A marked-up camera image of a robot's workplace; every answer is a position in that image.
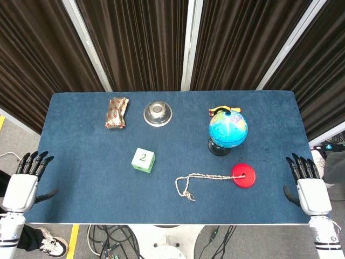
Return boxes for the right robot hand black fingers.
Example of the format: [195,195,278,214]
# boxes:
[282,153,333,216]

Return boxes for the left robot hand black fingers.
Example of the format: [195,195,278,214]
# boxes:
[1,151,58,214]

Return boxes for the small desk globe black stand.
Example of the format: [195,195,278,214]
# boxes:
[207,107,249,157]

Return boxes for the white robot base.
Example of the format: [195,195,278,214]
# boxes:
[129,224,205,259]

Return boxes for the white pink sneaker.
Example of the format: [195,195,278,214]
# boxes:
[311,150,335,188]

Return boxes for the grey trouser leg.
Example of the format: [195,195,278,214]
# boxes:
[322,151,345,186]

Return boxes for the black power strip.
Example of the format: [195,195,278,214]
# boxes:
[309,144,345,160]

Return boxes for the white sneaker black stripes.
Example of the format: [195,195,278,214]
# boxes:
[39,228,70,258]

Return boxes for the red plastic disc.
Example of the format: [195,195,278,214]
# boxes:
[231,162,256,188]

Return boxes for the yellow floor tape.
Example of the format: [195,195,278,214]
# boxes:
[66,224,80,259]

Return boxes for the blue felt table cover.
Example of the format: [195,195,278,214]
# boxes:
[25,90,311,224]

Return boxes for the dark brown curtain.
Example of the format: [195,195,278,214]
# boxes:
[75,0,189,92]
[263,0,345,141]
[190,0,313,91]
[0,0,106,135]

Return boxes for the green number die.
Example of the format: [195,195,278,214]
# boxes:
[131,147,156,174]

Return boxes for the yellow orange toy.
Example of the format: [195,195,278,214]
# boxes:
[209,106,242,117]

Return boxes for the stainless steel bowl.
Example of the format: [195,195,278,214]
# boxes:
[143,100,174,127]

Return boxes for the white floor cable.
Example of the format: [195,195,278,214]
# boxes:
[0,151,22,162]

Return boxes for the braided beige rope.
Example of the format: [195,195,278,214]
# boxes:
[175,173,246,202]

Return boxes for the black cable bundle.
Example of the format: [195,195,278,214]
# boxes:
[87,225,142,259]

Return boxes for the black cable with switch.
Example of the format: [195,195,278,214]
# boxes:
[198,225,237,259]

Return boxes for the white frame post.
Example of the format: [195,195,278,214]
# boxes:
[61,0,113,92]
[180,0,204,92]
[256,0,331,91]

